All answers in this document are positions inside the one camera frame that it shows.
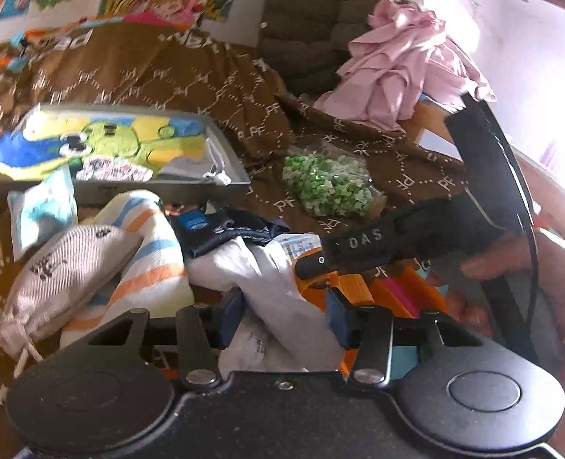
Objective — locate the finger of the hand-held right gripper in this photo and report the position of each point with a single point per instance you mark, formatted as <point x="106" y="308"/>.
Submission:
<point x="359" y="245"/>
<point x="313" y="266"/>

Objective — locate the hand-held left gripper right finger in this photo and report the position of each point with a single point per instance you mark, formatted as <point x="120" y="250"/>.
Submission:
<point x="337" y="319"/>

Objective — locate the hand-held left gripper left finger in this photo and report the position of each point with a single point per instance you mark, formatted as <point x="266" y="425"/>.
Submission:
<point x="227" y="319"/>

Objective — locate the white cloth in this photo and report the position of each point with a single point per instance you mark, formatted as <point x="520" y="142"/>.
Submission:
<point x="272" y="287"/>

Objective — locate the grey storage box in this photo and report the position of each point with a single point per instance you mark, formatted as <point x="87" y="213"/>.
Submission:
<point x="119" y="191"/>

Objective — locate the person's right hand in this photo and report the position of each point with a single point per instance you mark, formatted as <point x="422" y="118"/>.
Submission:
<point x="490" y="260"/>

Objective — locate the bag of green pieces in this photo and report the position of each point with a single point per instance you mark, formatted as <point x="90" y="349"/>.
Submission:
<point x="330" y="186"/>

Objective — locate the navy blue cloth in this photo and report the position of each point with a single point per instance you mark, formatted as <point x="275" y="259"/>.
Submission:
<point x="206" y="234"/>

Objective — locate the striped towel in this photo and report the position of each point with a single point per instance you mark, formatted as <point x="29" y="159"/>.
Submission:
<point x="153" y="267"/>

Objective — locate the pink garment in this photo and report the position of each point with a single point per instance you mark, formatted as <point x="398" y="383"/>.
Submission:
<point x="397" y="71"/>

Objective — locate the cartoon printed towel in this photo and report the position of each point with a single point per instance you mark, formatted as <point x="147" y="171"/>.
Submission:
<point x="110" y="138"/>

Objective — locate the brown printed blanket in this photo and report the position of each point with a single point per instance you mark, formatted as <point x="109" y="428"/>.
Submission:
<point x="191" y="86"/>

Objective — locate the light blue and white packet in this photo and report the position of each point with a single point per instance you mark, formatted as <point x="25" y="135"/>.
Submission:
<point x="38" y="210"/>

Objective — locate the brown puffer jacket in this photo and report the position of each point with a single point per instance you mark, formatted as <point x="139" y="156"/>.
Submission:
<point x="306" y="24"/>

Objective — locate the orange and blue patterned blanket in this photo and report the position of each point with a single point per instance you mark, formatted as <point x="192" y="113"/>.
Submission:
<point x="19" y="42"/>

